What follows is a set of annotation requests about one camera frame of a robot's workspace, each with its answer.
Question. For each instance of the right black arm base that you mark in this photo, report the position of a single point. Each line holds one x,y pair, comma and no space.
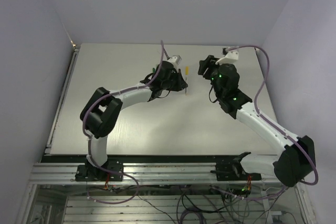
231,169

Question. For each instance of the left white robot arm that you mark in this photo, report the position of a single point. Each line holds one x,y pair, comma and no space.
100,114

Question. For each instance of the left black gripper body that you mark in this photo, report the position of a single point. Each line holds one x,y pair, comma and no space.
172,84

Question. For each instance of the aluminium rail frame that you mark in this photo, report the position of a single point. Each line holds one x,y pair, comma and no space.
159,189

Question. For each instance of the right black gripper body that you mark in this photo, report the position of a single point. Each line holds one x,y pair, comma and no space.
216,87

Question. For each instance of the yellow end white pen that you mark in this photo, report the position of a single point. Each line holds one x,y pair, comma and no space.
186,79

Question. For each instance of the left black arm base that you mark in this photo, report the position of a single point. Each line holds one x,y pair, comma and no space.
88,173

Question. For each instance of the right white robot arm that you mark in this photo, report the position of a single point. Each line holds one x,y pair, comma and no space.
294,158

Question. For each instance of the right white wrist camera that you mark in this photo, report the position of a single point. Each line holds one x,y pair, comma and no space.
230,56

